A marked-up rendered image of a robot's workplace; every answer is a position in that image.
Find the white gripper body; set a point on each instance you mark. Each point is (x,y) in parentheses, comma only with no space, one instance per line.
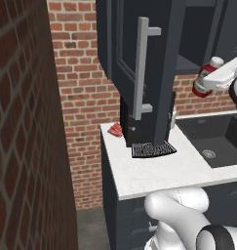
(222,75)

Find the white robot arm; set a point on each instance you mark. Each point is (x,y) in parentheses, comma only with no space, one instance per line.
(179,208)

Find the red condiment bottle white cap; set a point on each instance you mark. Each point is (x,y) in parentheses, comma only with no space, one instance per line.
(205,69)

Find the dark navy cabinet door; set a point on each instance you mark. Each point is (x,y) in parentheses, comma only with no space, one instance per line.
(162,81)

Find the dark navy base cabinet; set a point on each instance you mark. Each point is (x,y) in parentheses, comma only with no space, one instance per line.
(126,221)

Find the black sink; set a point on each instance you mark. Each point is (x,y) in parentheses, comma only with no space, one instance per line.
(207,136)

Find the black coffee machine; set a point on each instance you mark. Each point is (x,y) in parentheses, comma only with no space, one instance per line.
(149,150)

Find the red food piece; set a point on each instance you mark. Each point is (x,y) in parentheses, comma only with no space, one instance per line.
(115,129)

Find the dark navy wall cabinet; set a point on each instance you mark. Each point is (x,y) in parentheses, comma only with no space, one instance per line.
(198,32)

